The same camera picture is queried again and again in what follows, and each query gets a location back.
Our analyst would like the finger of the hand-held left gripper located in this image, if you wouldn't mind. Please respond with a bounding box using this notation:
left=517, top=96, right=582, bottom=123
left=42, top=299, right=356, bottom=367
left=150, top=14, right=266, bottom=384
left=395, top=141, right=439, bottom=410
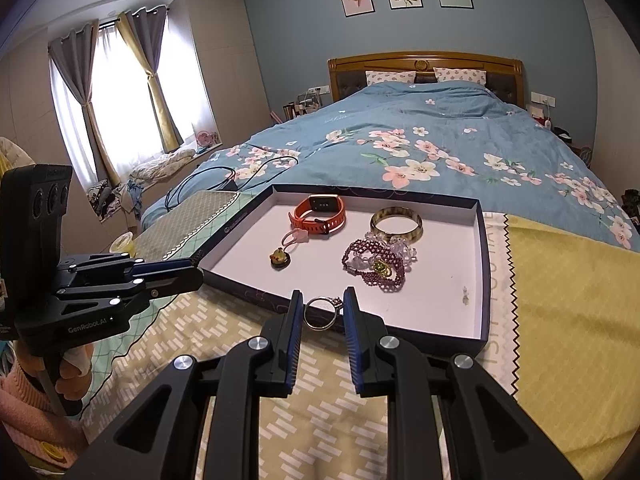
left=52, top=267, right=205, bottom=311
left=57, top=254, right=196, bottom=286

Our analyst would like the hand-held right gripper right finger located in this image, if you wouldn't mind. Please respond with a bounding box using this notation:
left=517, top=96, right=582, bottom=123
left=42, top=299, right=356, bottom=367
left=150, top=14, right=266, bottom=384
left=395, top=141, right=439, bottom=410
left=342, top=286, right=583, bottom=480

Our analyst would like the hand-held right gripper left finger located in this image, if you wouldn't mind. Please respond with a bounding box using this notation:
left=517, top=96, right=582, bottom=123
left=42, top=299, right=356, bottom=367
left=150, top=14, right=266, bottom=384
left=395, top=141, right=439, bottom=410
left=65, top=289, right=305, bottom=480

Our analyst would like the silver ring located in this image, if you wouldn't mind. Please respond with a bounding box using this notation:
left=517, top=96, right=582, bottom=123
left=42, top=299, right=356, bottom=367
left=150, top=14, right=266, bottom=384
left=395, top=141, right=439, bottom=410
left=303, top=296, right=346, bottom=332

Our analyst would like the pink hair tie with charm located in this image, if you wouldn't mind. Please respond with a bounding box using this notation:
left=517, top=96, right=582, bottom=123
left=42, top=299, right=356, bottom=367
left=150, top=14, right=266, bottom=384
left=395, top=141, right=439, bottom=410
left=270, top=227, right=311, bottom=270

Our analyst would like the shallow white box tray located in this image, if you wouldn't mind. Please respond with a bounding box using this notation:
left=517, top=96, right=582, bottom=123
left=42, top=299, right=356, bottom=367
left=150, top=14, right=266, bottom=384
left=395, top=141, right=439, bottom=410
left=192, top=184, right=488, bottom=358

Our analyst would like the clear crystal bead bracelet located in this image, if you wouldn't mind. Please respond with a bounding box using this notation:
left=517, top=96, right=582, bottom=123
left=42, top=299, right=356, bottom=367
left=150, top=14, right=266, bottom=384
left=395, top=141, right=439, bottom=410
left=365, top=230, right=418, bottom=266

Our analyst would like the person's left forearm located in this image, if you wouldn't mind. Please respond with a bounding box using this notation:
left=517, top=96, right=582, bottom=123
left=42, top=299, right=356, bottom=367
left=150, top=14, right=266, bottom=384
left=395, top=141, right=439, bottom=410
left=0, top=355, right=88, bottom=480

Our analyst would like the person's left hand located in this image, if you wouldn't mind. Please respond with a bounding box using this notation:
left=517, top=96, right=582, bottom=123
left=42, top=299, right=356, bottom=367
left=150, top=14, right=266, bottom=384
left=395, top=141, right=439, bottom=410
left=55, top=346, right=96, bottom=413

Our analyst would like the small yellow round container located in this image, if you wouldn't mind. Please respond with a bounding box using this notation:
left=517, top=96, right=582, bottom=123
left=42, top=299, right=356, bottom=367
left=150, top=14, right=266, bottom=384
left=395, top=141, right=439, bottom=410
left=110, top=234, right=137, bottom=257

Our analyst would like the pile of clothes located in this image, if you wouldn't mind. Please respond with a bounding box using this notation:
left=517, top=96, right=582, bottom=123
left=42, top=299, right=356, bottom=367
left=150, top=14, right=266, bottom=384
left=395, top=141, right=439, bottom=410
left=87, top=180, right=146, bottom=221

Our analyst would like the olive patterned cloth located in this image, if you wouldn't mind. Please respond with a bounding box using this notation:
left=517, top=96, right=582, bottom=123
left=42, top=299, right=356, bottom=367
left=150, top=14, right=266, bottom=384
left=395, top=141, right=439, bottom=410
left=131, top=190, right=266, bottom=263

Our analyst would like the tan brick patterned cloth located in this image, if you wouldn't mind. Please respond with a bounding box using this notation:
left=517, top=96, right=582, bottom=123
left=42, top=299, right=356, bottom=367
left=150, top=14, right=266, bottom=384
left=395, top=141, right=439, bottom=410
left=80, top=260, right=521, bottom=480

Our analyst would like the crumpled light blanket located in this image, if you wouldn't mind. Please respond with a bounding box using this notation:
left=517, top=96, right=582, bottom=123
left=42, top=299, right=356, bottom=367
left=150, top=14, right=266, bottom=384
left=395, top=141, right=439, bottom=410
left=129, top=149, right=198, bottom=183

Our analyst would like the tortoiseshell bangle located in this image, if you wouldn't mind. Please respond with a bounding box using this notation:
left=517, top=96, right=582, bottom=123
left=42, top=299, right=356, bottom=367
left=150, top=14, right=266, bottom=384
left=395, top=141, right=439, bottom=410
left=370, top=206, right=425, bottom=241

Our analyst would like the orange smartwatch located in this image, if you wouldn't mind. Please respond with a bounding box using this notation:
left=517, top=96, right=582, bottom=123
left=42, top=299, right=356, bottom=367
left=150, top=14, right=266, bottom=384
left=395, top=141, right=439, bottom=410
left=288, top=194, right=347, bottom=236

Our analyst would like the small pink ornament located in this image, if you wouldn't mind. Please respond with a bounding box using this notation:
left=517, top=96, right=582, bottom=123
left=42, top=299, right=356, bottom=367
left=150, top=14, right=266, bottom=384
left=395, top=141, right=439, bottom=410
left=195, top=129, right=223, bottom=153

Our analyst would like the grey and gold curtain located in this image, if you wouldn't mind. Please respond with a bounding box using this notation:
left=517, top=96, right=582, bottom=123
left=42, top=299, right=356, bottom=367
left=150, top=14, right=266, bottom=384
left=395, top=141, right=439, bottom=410
left=116, top=4, right=185, bottom=153
left=47, top=19, right=122, bottom=188

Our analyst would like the blue floral quilt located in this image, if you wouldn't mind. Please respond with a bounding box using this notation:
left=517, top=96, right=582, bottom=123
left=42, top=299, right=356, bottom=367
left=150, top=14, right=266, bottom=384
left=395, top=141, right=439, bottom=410
left=140, top=81, right=640, bottom=251

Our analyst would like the yellow cloth white border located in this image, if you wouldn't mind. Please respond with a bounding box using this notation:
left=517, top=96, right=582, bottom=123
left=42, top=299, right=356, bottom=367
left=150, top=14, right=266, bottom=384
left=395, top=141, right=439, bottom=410
left=482, top=211, right=640, bottom=480

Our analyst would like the group of cosmetic bottles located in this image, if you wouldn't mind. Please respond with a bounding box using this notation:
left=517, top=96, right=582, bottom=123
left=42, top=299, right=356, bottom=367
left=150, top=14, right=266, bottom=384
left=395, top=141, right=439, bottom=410
left=282, top=87, right=331, bottom=121

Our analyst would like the dotted white pillow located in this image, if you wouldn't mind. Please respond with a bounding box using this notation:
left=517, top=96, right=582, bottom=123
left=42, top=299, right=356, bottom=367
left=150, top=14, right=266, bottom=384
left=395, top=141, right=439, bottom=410
left=366, top=70, right=417, bottom=86
left=434, top=66, right=487, bottom=86

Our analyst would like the wooden headboard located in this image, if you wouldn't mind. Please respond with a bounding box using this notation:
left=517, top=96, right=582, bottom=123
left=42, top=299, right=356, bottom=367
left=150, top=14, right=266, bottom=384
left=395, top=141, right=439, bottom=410
left=327, top=51, right=525, bottom=108

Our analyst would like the bedside clutter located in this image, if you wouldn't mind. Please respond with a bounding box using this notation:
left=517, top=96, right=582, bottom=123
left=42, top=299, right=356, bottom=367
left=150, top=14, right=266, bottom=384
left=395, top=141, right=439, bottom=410
left=530, top=115, right=596, bottom=161

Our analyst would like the purple beaded bracelet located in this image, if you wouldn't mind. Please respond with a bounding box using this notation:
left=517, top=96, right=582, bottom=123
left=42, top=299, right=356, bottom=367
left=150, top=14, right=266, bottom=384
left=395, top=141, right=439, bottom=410
left=341, top=239, right=407, bottom=293

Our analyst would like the black cable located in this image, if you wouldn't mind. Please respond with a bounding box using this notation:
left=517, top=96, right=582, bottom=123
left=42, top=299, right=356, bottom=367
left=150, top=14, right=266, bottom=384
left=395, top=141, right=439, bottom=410
left=165, top=145, right=301, bottom=211

